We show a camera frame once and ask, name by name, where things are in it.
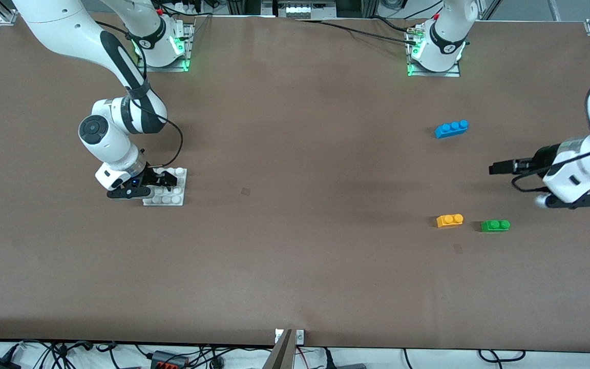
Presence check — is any brown angled post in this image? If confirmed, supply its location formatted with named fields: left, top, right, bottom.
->
left=263, top=330, right=296, bottom=369

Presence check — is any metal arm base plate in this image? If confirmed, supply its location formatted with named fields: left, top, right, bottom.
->
left=408, top=26, right=461, bottom=78
left=139, top=23, right=193, bottom=73

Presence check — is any white studded base plate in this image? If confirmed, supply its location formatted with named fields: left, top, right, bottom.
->
left=143, top=167, right=188, bottom=207

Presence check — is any black orange power adapter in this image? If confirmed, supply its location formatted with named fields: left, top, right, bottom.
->
left=151, top=351, right=189, bottom=369

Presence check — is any black table cable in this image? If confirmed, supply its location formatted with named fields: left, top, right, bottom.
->
left=321, top=16, right=421, bottom=34
left=295, top=18, right=418, bottom=45

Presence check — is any blue three-stud block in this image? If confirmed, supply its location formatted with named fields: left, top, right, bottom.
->
left=434, top=120, right=469, bottom=139

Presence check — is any white metal edge bracket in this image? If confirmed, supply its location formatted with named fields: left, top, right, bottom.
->
left=275, top=329, right=305, bottom=344

